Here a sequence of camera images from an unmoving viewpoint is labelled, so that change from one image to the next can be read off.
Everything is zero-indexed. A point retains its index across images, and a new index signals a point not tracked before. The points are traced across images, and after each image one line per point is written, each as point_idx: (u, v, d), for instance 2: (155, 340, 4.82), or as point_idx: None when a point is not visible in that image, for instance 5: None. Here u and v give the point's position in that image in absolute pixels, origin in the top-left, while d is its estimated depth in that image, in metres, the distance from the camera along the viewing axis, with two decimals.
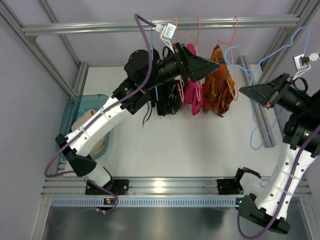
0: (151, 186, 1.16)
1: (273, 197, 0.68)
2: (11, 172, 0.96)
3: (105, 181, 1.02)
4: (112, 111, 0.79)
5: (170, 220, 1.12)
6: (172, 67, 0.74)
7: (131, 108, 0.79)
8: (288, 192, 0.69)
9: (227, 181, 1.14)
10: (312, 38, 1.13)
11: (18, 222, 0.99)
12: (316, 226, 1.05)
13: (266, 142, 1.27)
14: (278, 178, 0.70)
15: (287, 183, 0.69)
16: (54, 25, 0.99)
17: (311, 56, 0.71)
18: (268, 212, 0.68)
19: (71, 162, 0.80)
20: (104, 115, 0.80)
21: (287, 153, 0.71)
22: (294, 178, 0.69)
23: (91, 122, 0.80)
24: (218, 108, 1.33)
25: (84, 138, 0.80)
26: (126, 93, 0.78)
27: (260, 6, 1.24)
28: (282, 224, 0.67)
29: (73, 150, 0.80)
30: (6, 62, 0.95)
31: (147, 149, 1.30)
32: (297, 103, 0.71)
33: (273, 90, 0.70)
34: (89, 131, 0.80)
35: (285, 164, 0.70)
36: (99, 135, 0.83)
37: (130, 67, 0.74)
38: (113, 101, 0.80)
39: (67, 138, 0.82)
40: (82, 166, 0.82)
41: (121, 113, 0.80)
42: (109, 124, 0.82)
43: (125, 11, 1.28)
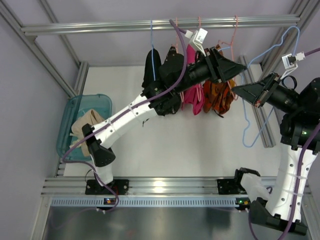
0: (151, 186, 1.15)
1: (285, 202, 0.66)
2: (11, 172, 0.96)
3: (107, 181, 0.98)
4: (140, 109, 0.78)
5: (170, 220, 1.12)
6: (204, 71, 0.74)
7: (159, 108, 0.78)
8: (298, 194, 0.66)
9: (227, 181, 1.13)
10: (313, 38, 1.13)
11: (18, 222, 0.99)
12: (316, 225, 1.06)
13: (266, 142, 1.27)
14: (286, 181, 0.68)
15: (296, 185, 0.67)
16: (54, 25, 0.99)
17: (297, 56, 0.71)
18: (282, 217, 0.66)
19: (94, 153, 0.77)
20: (132, 111, 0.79)
21: (291, 153, 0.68)
22: (302, 179, 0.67)
23: (118, 116, 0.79)
24: (218, 108, 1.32)
25: (110, 131, 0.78)
26: (156, 93, 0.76)
27: (259, 7, 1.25)
28: (298, 226, 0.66)
29: (98, 141, 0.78)
30: (6, 61, 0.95)
31: (147, 149, 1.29)
32: (285, 102, 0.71)
33: (263, 89, 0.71)
34: (115, 124, 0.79)
35: (290, 166, 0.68)
36: (123, 131, 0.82)
37: (165, 69, 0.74)
38: (142, 99, 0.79)
39: (94, 128, 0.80)
40: (104, 157, 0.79)
41: (149, 112, 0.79)
42: (134, 121, 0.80)
43: (125, 11, 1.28)
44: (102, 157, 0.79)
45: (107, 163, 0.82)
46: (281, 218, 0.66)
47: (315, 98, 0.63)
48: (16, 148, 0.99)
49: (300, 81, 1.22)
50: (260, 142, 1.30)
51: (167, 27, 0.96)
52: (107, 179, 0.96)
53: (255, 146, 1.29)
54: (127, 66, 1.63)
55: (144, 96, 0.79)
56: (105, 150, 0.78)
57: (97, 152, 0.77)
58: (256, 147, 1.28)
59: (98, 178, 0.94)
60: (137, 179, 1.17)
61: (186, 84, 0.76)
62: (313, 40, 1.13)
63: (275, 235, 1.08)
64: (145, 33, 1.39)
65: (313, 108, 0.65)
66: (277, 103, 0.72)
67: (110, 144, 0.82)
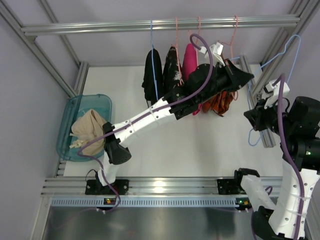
0: (151, 186, 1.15)
1: (288, 222, 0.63)
2: (11, 172, 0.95)
3: (110, 182, 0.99)
4: (161, 112, 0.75)
5: (170, 220, 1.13)
6: (224, 80, 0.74)
7: (179, 114, 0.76)
8: (302, 214, 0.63)
9: (227, 181, 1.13)
10: (314, 38, 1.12)
11: (18, 222, 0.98)
12: (315, 225, 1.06)
13: (266, 142, 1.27)
14: (289, 201, 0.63)
15: (299, 206, 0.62)
16: (54, 25, 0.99)
17: (268, 87, 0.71)
18: (287, 235, 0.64)
19: (113, 151, 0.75)
20: (152, 114, 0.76)
21: (294, 174, 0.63)
22: (306, 200, 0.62)
23: (139, 117, 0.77)
24: (218, 108, 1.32)
25: (129, 132, 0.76)
26: (178, 98, 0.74)
27: (260, 6, 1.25)
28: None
29: (117, 140, 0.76)
30: (6, 62, 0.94)
31: (147, 148, 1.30)
32: (273, 125, 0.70)
33: (256, 116, 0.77)
34: (135, 125, 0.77)
35: (294, 187, 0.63)
36: (142, 132, 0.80)
37: (195, 76, 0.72)
38: (163, 104, 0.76)
39: (114, 127, 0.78)
40: (120, 156, 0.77)
41: (169, 116, 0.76)
42: (154, 123, 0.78)
43: (125, 11, 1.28)
44: (119, 156, 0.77)
45: (123, 161, 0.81)
46: (285, 236, 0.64)
47: (304, 110, 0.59)
48: (16, 147, 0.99)
49: (301, 81, 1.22)
50: (260, 142, 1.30)
51: (167, 27, 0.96)
52: (111, 177, 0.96)
53: (255, 146, 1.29)
54: (127, 66, 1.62)
55: (165, 100, 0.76)
56: (123, 148, 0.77)
57: (115, 151, 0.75)
58: (256, 147, 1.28)
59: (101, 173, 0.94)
60: (137, 179, 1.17)
61: (211, 93, 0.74)
62: (314, 40, 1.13)
63: None
64: (145, 33, 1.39)
65: (305, 120, 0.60)
66: (268, 123, 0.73)
67: (127, 145, 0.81)
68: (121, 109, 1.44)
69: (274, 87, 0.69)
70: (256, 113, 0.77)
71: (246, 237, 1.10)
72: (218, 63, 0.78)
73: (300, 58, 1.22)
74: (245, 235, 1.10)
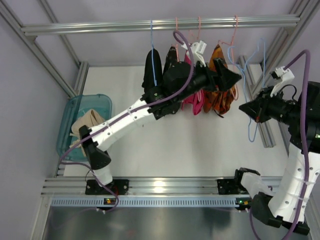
0: (151, 186, 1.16)
1: (288, 205, 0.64)
2: (11, 172, 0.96)
3: (108, 181, 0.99)
4: (139, 113, 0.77)
5: (170, 220, 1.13)
6: (203, 78, 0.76)
7: (157, 114, 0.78)
8: (304, 199, 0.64)
9: (227, 181, 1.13)
10: (314, 38, 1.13)
11: (18, 222, 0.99)
12: (316, 225, 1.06)
13: (266, 142, 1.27)
14: (292, 184, 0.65)
15: (302, 190, 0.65)
16: (54, 25, 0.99)
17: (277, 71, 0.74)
18: (285, 219, 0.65)
19: (90, 155, 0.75)
20: (131, 115, 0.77)
21: (300, 158, 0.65)
22: (309, 184, 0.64)
23: (117, 118, 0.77)
24: (219, 108, 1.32)
25: (107, 134, 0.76)
26: (156, 98, 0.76)
27: (260, 6, 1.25)
28: (301, 228, 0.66)
29: (95, 143, 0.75)
30: (6, 62, 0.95)
31: (147, 147, 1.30)
32: (281, 115, 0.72)
33: (260, 106, 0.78)
34: (113, 127, 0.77)
35: (298, 171, 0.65)
36: (120, 134, 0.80)
37: (170, 75, 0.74)
38: (141, 104, 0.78)
39: (91, 131, 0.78)
40: (99, 160, 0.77)
41: (147, 117, 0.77)
42: (133, 124, 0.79)
43: (125, 12, 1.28)
44: (98, 160, 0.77)
45: (102, 166, 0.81)
46: (283, 219, 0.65)
47: (316, 92, 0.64)
48: (16, 148, 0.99)
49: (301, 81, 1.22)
50: (260, 142, 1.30)
51: (167, 27, 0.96)
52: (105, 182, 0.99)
53: (256, 146, 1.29)
54: (127, 66, 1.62)
55: (143, 101, 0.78)
56: (101, 152, 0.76)
57: (93, 155, 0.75)
58: (256, 147, 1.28)
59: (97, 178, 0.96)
60: (137, 179, 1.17)
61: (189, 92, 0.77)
62: (314, 40, 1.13)
63: (275, 235, 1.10)
64: (145, 33, 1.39)
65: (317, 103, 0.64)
66: (273, 115, 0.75)
67: (106, 148, 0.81)
68: (121, 109, 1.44)
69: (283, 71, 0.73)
70: (260, 102, 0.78)
71: (245, 237, 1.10)
72: (198, 61, 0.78)
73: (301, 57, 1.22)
74: (245, 235, 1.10)
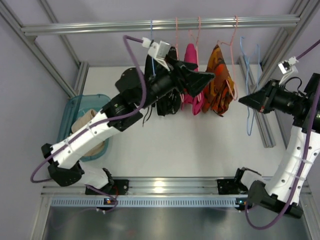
0: (151, 186, 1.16)
1: (284, 183, 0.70)
2: (11, 172, 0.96)
3: (102, 184, 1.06)
4: (98, 128, 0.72)
5: (170, 220, 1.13)
6: (167, 82, 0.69)
7: (120, 126, 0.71)
8: (300, 178, 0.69)
9: (227, 181, 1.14)
10: (315, 37, 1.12)
11: (18, 222, 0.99)
12: (316, 225, 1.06)
13: (266, 142, 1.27)
14: (290, 163, 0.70)
15: (299, 168, 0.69)
16: (54, 25, 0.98)
17: (290, 60, 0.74)
18: (279, 198, 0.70)
19: (52, 175, 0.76)
20: (90, 130, 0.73)
21: (299, 137, 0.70)
22: (307, 163, 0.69)
23: (76, 136, 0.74)
24: (217, 108, 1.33)
25: (67, 152, 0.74)
26: (117, 109, 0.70)
27: (260, 6, 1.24)
28: (295, 209, 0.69)
29: (56, 163, 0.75)
30: (6, 61, 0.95)
31: (147, 147, 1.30)
32: (288, 104, 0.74)
33: (265, 96, 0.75)
34: (73, 145, 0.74)
35: (296, 149, 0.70)
36: (85, 149, 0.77)
37: (121, 86, 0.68)
38: (101, 117, 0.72)
39: (52, 149, 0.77)
40: (64, 178, 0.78)
41: (107, 130, 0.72)
42: (94, 140, 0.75)
43: (125, 12, 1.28)
44: (65, 177, 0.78)
45: (71, 182, 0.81)
46: (278, 198, 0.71)
47: None
48: (16, 147, 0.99)
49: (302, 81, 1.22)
50: (260, 142, 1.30)
51: (167, 27, 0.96)
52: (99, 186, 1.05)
53: (255, 146, 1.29)
54: (127, 66, 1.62)
55: (103, 113, 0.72)
56: (66, 170, 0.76)
57: (55, 174, 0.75)
58: (256, 147, 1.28)
59: (90, 185, 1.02)
60: (138, 179, 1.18)
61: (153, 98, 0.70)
62: (314, 40, 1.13)
63: (275, 235, 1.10)
64: (145, 33, 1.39)
65: None
66: (279, 106, 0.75)
67: (72, 164, 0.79)
68: None
69: (295, 61, 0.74)
70: (266, 91, 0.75)
71: (245, 237, 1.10)
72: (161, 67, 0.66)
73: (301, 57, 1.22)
74: (245, 235, 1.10)
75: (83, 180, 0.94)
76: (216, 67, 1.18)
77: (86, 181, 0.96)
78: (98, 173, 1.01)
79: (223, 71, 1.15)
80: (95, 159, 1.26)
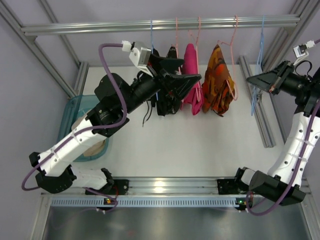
0: (151, 186, 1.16)
1: (287, 164, 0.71)
2: (11, 172, 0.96)
3: (100, 185, 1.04)
4: (84, 135, 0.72)
5: (170, 220, 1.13)
6: (149, 86, 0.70)
7: (105, 132, 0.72)
8: (303, 159, 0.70)
9: (227, 181, 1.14)
10: (315, 37, 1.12)
11: (18, 222, 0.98)
12: (316, 225, 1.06)
13: (266, 142, 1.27)
14: (292, 145, 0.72)
15: (301, 149, 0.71)
16: (54, 25, 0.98)
17: (308, 44, 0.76)
18: (282, 179, 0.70)
19: (40, 184, 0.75)
20: (75, 137, 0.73)
21: (301, 120, 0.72)
22: (309, 144, 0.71)
23: (62, 144, 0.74)
24: (218, 108, 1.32)
25: (54, 160, 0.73)
26: (100, 115, 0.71)
27: (260, 6, 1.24)
28: (297, 192, 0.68)
29: (43, 172, 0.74)
30: (6, 61, 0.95)
31: (147, 147, 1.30)
32: (299, 85, 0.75)
33: (276, 75, 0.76)
34: (59, 153, 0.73)
35: (299, 132, 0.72)
36: (72, 157, 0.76)
37: (101, 93, 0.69)
38: (86, 124, 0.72)
39: (39, 158, 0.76)
40: (53, 185, 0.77)
41: (93, 137, 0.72)
42: (81, 147, 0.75)
43: (125, 12, 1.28)
44: (54, 185, 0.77)
45: (62, 189, 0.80)
46: (281, 180, 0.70)
47: None
48: (16, 147, 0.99)
49: None
50: (260, 142, 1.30)
51: (167, 27, 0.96)
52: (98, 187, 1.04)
53: (255, 146, 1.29)
54: (127, 66, 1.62)
55: (87, 120, 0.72)
56: (55, 178, 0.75)
57: (44, 182, 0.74)
58: (256, 147, 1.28)
59: (88, 187, 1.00)
60: (137, 179, 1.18)
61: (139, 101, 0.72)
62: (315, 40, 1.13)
63: (275, 235, 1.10)
64: (145, 33, 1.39)
65: None
66: (288, 89, 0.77)
67: (60, 173, 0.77)
68: None
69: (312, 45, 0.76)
70: (279, 71, 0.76)
71: (245, 237, 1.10)
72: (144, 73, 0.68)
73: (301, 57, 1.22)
74: (245, 235, 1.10)
75: (79, 183, 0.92)
76: (217, 67, 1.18)
77: (83, 183, 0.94)
78: (95, 175, 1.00)
79: (222, 72, 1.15)
80: (94, 159, 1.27)
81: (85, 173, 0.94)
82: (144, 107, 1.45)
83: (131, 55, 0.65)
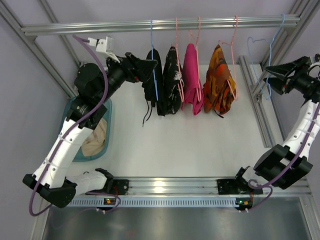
0: (151, 186, 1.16)
1: (296, 137, 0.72)
2: (12, 172, 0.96)
3: (101, 184, 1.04)
4: (72, 134, 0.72)
5: (170, 220, 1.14)
6: (119, 74, 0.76)
7: (91, 124, 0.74)
8: (311, 134, 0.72)
9: (227, 181, 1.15)
10: (313, 37, 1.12)
11: (18, 222, 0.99)
12: (316, 226, 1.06)
13: (266, 142, 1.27)
14: (301, 122, 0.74)
15: (309, 127, 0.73)
16: (54, 25, 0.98)
17: None
18: (291, 149, 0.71)
19: (48, 198, 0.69)
20: (65, 140, 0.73)
21: (309, 104, 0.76)
22: (316, 124, 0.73)
23: (54, 152, 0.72)
24: (219, 108, 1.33)
25: (52, 170, 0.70)
26: (80, 110, 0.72)
27: (260, 6, 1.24)
28: (303, 166, 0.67)
29: (46, 185, 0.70)
30: (6, 62, 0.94)
31: (147, 147, 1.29)
32: (312, 81, 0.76)
33: (292, 67, 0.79)
34: (55, 161, 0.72)
35: (307, 112, 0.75)
36: (68, 162, 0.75)
37: (80, 81, 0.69)
38: (69, 124, 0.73)
39: (35, 176, 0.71)
40: (61, 195, 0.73)
41: (82, 133, 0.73)
42: (73, 148, 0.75)
43: (125, 11, 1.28)
44: (61, 196, 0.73)
45: (68, 199, 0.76)
46: (290, 150, 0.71)
47: None
48: (16, 148, 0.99)
49: None
50: (260, 142, 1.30)
51: (167, 27, 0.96)
52: (101, 188, 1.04)
53: (255, 146, 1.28)
54: None
55: (69, 120, 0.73)
56: (60, 189, 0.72)
57: (51, 196, 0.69)
58: (256, 147, 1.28)
59: (91, 189, 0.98)
60: (137, 179, 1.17)
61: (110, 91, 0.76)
62: (313, 41, 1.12)
63: (275, 235, 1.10)
64: (145, 33, 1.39)
65: None
66: (299, 87, 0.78)
67: (61, 182, 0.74)
68: (121, 109, 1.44)
69: None
70: (296, 65, 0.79)
71: (245, 237, 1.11)
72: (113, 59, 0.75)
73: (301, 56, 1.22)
74: (245, 234, 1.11)
75: (82, 189, 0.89)
76: (218, 67, 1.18)
77: (86, 187, 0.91)
78: (93, 176, 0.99)
79: (224, 72, 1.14)
80: (94, 159, 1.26)
81: (83, 178, 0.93)
82: (144, 107, 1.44)
83: (99, 46, 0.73)
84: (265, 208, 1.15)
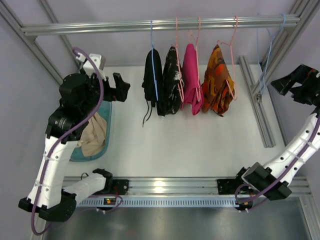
0: (151, 186, 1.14)
1: (282, 160, 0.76)
2: (12, 172, 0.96)
3: (102, 185, 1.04)
4: (57, 151, 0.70)
5: (170, 220, 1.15)
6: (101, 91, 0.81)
7: (74, 136, 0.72)
8: (300, 159, 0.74)
9: (227, 181, 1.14)
10: (312, 38, 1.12)
11: (19, 222, 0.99)
12: (316, 226, 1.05)
13: (266, 142, 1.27)
14: (294, 144, 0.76)
15: (301, 150, 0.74)
16: (54, 25, 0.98)
17: None
18: (273, 172, 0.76)
19: (48, 218, 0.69)
20: (51, 159, 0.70)
21: (312, 122, 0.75)
22: (311, 147, 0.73)
23: (43, 173, 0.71)
24: (217, 108, 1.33)
25: (45, 191, 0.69)
26: (61, 121, 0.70)
27: (260, 6, 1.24)
28: (282, 187, 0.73)
29: (43, 207, 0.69)
30: (6, 62, 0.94)
31: (147, 147, 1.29)
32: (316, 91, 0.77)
33: (291, 79, 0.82)
34: (46, 181, 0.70)
35: (305, 132, 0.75)
36: (59, 178, 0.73)
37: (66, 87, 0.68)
38: (52, 142, 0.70)
39: (31, 199, 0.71)
40: (62, 209, 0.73)
41: (67, 147, 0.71)
42: (62, 164, 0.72)
43: (125, 12, 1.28)
44: (62, 210, 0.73)
45: (71, 209, 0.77)
46: (272, 172, 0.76)
47: None
48: (16, 148, 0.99)
49: None
50: (260, 142, 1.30)
51: (167, 27, 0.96)
52: (102, 188, 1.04)
53: (255, 146, 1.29)
54: (127, 66, 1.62)
55: (50, 137, 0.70)
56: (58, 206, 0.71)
57: (51, 215, 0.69)
58: (255, 148, 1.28)
59: (93, 192, 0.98)
60: (137, 179, 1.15)
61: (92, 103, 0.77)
62: (313, 41, 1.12)
63: (275, 235, 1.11)
64: (145, 33, 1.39)
65: None
66: (308, 95, 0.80)
67: (59, 198, 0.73)
68: (121, 110, 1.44)
69: None
70: (295, 76, 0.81)
71: (245, 237, 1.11)
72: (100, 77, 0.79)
73: (302, 55, 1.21)
74: (245, 234, 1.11)
75: (82, 196, 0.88)
76: (216, 67, 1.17)
77: (86, 194, 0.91)
78: (91, 180, 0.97)
79: (223, 72, 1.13)
80: (94, 159, 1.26)
81: (81, 185, 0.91)
82: (144, 107, 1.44)
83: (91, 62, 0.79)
84: (265, 208, 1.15)
